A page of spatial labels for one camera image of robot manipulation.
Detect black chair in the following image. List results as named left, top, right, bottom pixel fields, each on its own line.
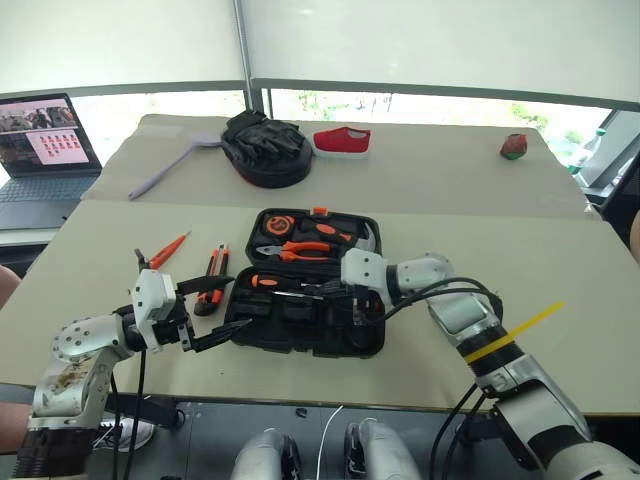
left=582, top=149, right=640, bottom=251

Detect dark grey laptop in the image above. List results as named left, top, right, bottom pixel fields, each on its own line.
left=0, top=93, right=104, bottom=231

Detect silver rounded robot leg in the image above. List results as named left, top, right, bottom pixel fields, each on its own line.
left=343, top=417, right=421, bottom=480
left=232, top=428, right=304, bottom=480

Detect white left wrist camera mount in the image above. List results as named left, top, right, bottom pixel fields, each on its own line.
left=128, top=268, right=179, bottom=349

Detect black gloves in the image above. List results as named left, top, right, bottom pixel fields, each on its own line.
left=221, top=110, right=304, bottom=162

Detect person bare leg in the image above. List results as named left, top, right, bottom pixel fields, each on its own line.
left=0, top=264, right=22, bottom=312
left=0, top=399, right=34, bottom=457

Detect thin white cable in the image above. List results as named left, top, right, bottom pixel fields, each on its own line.
left=318, top=404, right=346, bottom=480

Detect orange handled pliers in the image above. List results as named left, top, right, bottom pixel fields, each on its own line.
left=255, top=240, right=332, bottom=263

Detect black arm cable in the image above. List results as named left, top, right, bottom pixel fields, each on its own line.
left=369, top=277, right=504, bottom=480
left=110, top=248, right=151, bottom=480

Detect white sneaker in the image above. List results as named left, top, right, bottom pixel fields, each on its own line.
left=94, top=417, right=154, bottom=454

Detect lilac silicone spatula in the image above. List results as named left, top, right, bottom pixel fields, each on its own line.
left=127, top=130, right=225, bottom=201

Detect red green strawberry toy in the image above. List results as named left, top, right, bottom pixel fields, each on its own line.
left=498, top=132, right=529, bottom=161

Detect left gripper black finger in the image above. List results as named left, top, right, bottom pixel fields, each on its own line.
left=189, top=318, right=255, bottom=354
left=174, top=273, right=237, bottom=297

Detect red slip-on shoe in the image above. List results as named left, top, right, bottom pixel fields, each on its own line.
left=312, top=126, right=372, bottom=161

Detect orange black tape measure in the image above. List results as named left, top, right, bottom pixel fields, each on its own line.
left=263, top=213, right=296, bottom=236

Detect grey window frame post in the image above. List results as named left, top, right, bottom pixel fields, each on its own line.
left=234, top=0, right=274, bottom=119

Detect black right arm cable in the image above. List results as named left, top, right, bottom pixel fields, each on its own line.
left=369, top=277, right=504, bottom=480

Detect orange black handled screwdriver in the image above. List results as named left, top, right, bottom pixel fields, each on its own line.
left=248, top=272, right=325, bottom=301

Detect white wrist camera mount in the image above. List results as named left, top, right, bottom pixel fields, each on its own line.
left=339, top=248, right=390, bottom=297
left=128, top=268, right=179, bottom=349

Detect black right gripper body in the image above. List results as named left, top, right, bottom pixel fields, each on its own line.
left=349, top=284, right=389, bottom=327

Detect black round pad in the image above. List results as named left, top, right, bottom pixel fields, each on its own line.
left=224, top=139, right=314, bottom=190

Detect yellow zip tie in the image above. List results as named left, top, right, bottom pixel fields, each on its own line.
left=463, top=300, right=566, bottom=365

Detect black plastic tool case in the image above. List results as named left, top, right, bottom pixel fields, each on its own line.
left=223, top=206, right=387, bottom=360

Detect clear bottle green cap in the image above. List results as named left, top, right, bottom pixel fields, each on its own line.
left=569, top=127, right=609, bottom=189

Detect black orange claw hammer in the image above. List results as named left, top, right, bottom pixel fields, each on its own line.
left=299, top=215, right=380, bottom=251

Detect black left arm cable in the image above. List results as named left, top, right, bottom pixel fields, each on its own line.
left=110, top=248, right=151, bottom=480

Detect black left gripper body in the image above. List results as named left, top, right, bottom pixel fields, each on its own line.
left=148, top=293, right=197, bottom=354

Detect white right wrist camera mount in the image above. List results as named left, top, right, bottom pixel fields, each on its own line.
left=339, top=248, right=390, bottom=297

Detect orange black utility knife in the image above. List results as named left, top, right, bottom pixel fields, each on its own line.
left=193, top=242, right=232, bottom=317

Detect slim orange tester screwdriver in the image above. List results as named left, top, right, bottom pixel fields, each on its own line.
left=148, top=230, right=193, bottom=269

